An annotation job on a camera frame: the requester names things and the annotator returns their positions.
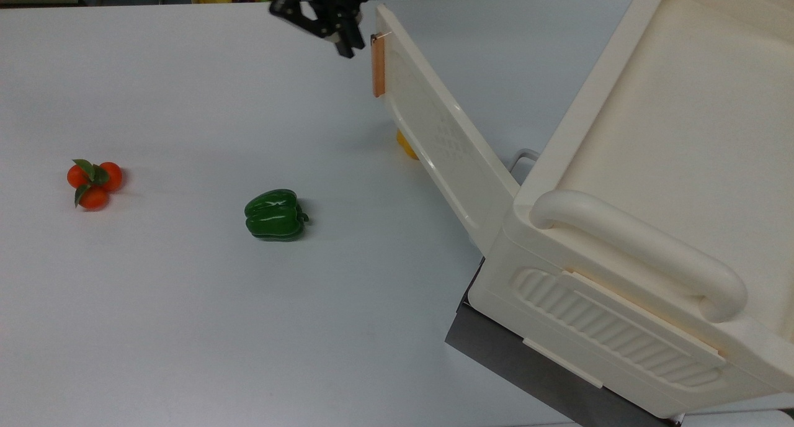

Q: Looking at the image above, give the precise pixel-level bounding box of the orange door handle strip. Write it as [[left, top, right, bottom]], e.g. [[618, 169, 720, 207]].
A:
[[371, 34, 387, 99]]

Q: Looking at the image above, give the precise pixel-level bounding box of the cream plastic cabinet door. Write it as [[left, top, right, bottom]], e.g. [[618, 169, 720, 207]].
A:
[[374, 4, 520, 254]]

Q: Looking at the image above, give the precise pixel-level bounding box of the cream plastic storage cabinet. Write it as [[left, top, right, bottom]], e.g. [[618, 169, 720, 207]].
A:
[[468, 0, 794, 420]]

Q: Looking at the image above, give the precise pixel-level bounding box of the green bell pepper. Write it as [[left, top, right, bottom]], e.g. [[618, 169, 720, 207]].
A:
[[244, 189, 310, 242]]

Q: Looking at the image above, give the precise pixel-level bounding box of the yellow bell pepper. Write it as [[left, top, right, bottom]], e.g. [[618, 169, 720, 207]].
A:
[[396, 129, 420, 161]]

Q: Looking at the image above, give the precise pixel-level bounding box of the grey metal wire loop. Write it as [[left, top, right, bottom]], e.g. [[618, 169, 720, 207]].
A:
[[507, 148, 540, 174]]

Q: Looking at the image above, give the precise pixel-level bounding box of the orange tomato cluster with leaves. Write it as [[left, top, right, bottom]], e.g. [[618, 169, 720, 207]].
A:
[[66, 159, 123, 210]]

